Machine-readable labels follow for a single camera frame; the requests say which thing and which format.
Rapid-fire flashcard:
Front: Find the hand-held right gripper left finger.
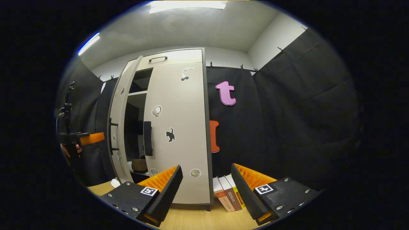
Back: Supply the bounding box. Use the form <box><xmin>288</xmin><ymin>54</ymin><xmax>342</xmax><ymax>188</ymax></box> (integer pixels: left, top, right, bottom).
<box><xmin>102</xmin><ymin>165</ymin><xmax>184</xmax><ymax>228</ymax></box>

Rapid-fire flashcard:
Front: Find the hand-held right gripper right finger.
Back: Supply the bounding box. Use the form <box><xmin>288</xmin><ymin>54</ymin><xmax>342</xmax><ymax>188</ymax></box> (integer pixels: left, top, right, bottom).
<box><xmin>231</xmin><ymin>163</ymin><xmax>320</xmax><ymax>226</ymax></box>

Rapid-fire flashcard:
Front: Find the brown fuzzy shoe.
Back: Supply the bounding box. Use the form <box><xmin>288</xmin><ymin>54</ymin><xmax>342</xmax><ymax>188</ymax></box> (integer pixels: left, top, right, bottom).
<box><xmin>132</xmin><ymin>159</ymin><xmax>148</xmax><ymax>173</ymax></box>

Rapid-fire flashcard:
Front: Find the white cabinet door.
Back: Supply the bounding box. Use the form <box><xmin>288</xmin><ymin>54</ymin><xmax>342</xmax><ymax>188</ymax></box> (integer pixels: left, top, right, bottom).
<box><xmin>107</xmin><ymin>55</ymin><xmax>143</xmax><ymax>184</ymax></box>
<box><xmin>143</xmin><ymin>62</ymin><xmax>212</xmax><ymax>205</ymax></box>

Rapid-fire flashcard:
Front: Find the white shoe cabinet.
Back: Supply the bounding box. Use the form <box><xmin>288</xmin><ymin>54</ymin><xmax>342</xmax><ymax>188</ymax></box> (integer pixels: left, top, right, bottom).
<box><xmin>123</xmin><ymin>48</ymin><xmax>214</xmax><ymax>212</ymax></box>

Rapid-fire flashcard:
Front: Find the white cabinet drawer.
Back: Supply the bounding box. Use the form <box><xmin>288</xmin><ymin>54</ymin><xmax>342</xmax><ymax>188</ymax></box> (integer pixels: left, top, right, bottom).
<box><xmin>139</xmin><ymin>49</ymin><xmax>204</xmax><ymax>72</ymax></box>

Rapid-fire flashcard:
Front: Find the brown book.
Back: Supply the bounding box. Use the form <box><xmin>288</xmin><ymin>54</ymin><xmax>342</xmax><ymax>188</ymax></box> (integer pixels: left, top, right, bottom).
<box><xmin>218</xmin><ymin>175</ymin><xmax>243</xmax><ymax>211</ymax></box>

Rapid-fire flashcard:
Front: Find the white and orange book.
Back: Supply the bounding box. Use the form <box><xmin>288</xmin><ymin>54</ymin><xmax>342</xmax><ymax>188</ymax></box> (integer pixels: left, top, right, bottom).
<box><xmin>212</xmin><ymin>177</ymin><xmax>236</xmax><ymax>213</ymax></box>

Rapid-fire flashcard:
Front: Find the black backdrop cloth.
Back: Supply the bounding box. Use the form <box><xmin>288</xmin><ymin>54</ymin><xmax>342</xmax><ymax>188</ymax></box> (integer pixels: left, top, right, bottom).
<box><xmin>56</xmin><ymin>27</ymin><xmax>360</xmax><ymax>192</ymax></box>

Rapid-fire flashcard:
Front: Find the ceiling strip light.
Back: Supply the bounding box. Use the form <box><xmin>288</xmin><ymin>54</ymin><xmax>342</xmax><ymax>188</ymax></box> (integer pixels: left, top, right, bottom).
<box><xmin>78</xmin><ymin>33</ymin><xmax>100</xmax><ymax>56</ymax></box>

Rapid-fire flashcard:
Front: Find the ceiling light panel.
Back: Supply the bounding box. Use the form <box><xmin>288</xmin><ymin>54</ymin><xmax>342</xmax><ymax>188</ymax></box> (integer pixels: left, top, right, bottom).
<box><xmin>149</xmin><ymin>0</ymin><xmax>228</xmax><ymax>15</ymax></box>

